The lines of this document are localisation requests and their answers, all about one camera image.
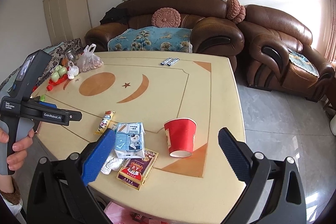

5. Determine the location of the red paper cup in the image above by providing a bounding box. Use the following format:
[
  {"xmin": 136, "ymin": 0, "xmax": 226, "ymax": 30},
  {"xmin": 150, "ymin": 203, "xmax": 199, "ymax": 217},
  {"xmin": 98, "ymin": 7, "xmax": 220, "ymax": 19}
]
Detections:
[{"xmin": 164, "ymin": 118, "xmax": 197, "ymax": 158}]

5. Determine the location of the right blue candy wrapper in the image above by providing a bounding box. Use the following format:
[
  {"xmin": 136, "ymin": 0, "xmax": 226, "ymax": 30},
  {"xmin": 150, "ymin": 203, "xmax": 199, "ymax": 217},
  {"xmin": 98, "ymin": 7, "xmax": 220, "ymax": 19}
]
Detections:
[{"xmin": 167, "ymin": 58, "xmax": 179, "ymax": 67}]

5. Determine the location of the white tissue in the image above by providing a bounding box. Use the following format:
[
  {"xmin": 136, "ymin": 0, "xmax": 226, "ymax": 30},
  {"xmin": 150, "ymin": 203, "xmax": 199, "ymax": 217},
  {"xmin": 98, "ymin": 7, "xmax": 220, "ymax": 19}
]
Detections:
[{"xmin": 101, "ymin": 150, "xmax": 125, "ymax": 175}]

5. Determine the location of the black garment on sofa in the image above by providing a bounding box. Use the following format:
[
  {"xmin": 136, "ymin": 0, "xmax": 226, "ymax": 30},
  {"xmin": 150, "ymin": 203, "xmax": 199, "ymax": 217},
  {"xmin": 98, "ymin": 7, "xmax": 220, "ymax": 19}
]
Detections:
[{"xmin": 100, "ymin": 7, "xmax": 129, "ymax": 25}]

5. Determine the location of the red gold card box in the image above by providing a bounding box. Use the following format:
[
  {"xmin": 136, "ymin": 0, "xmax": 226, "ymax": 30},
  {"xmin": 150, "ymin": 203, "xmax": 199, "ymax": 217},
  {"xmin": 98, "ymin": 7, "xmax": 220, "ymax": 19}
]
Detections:
[{"xmin": 117, "ymin": 148, "xmax": 158, "ymax": 190}]

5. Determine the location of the brown leather sofa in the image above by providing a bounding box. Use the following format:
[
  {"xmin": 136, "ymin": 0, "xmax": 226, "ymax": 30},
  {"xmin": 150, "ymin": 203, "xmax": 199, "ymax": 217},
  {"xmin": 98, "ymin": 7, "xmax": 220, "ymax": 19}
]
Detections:
[{"xmin": 84, "ymin": 0, "xmax": 245, "ymax": 69}]

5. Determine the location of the blue white milk carton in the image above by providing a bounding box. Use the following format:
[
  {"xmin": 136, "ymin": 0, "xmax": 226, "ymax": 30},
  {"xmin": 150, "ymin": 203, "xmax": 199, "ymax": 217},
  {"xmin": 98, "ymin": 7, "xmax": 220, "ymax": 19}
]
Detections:
[{"xmin": 114, "ymin": 122, "xmax": 145, "ymax": 159}]

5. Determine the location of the person's left hand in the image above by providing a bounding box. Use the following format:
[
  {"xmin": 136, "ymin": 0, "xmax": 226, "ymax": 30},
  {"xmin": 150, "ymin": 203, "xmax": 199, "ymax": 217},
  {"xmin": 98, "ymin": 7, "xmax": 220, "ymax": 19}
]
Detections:
[{"xmin": 7, "ymin": 129, "xmax": 35, "ymax": 171}]

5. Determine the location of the cream wooden cabinet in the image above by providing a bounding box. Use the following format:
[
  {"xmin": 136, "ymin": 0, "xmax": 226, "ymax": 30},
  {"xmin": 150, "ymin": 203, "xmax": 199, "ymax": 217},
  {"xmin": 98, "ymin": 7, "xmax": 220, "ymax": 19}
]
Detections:
[{"xmin": 43, "ymin": 0, "xmax": 92, "ymax": 46}]

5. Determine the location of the pink cushion on armrest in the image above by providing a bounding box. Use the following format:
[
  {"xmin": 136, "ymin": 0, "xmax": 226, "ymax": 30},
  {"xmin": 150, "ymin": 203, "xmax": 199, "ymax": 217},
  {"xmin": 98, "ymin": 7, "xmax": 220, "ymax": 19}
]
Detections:
[{"xmin": 226, "ymin": 0, "xmax": 246, "ymax": 24}]

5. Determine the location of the clear bag of nuts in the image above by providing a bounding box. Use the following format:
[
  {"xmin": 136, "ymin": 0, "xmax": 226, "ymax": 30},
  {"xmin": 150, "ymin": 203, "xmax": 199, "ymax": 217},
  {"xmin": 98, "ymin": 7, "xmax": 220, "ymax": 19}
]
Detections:
[{"xmin": 76, "ymin": 43, "xmax": 104, "ymax": 73}]

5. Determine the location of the pink lined trash bin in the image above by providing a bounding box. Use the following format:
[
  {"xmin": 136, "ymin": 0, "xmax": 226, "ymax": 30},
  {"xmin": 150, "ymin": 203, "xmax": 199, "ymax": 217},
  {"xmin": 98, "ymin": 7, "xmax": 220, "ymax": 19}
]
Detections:
[{"xmin": 104, "ymin": 202, "xmax": 165, "ymax": 224}]

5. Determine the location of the brown leather armchair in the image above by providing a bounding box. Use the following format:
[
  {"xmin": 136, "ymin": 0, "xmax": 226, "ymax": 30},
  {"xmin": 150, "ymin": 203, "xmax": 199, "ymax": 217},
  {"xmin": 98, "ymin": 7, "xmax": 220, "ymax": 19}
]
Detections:
[{"xmin": 238, "ymin": 5, "xmax": 335, "ymax": 102}]

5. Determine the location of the floral covered side furniture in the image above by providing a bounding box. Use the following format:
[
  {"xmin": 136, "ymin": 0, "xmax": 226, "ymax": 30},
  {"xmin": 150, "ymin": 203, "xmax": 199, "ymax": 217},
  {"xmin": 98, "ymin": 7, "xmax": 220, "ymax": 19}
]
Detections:
[{"xmin": 1, "ymin": 38, "xmax": 83, "ymax": 92}]

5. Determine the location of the yellow snack wrapper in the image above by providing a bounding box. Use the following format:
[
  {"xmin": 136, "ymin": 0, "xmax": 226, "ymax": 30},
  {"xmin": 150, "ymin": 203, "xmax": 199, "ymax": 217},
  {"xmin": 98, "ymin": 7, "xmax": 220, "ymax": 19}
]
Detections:
[{"xmin": 95, "ymin": 110, "xmax": 115, "ymax": 135}]

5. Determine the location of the blue candy wrapper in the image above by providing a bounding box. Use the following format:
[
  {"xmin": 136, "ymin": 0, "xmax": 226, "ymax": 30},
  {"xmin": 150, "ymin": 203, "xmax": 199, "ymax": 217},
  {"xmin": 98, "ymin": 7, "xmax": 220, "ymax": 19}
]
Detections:
[
  {"xmin": 160, "ymin": 57, "xmax": 173, "ymax": 65},
  {"xmin": 167, "ymin": 58, "xmax": 179, "ymax": 67}
]

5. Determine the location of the pink round cushion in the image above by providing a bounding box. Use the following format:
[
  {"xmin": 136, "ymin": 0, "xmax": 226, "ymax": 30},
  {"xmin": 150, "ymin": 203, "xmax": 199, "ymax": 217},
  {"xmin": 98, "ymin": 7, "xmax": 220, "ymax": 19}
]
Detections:
[{"xmin": 151, "ymin": 7, "xmax": 181, "ymax": 28}]

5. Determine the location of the blue floral seat cover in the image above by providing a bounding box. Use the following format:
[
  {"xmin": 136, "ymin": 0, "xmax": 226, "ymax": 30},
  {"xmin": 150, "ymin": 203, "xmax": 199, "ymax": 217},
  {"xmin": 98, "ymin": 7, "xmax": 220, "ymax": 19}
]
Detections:
[{"xmin": 107, "ymin": 26, "xmax": 193, "ymax": 53}]

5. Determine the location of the green white toy on red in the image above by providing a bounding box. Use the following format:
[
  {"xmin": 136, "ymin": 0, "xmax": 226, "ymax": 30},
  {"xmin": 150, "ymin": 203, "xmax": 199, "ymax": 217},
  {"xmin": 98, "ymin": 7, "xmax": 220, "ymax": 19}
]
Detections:
[{"xmin": 47, "ymin": 65, "xmax": 68, "ymax": 91}]

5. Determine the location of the small white plastic bag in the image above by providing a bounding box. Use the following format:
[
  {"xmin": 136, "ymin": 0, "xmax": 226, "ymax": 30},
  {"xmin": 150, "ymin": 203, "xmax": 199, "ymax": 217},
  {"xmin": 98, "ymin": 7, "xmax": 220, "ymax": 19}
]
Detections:
[{"xmin": 67, "ymin": 61, "xmax": 79, "ymax": 80}]

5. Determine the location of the glass jar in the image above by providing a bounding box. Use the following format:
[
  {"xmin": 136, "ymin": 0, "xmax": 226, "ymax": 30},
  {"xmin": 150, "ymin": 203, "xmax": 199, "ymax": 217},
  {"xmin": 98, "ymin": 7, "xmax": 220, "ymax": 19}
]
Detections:
[{"xmin": 64, "ymin": 47, "xmax": 77, "ymax": 63}]

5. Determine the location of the left blue candy wrapper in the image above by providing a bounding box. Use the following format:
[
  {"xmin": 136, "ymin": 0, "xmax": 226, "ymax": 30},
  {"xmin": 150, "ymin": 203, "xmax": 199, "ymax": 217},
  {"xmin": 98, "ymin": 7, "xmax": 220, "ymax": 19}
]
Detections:
[{"xmin": 160, "ymin": 57, "xmax": 173, "ymax": 65}]

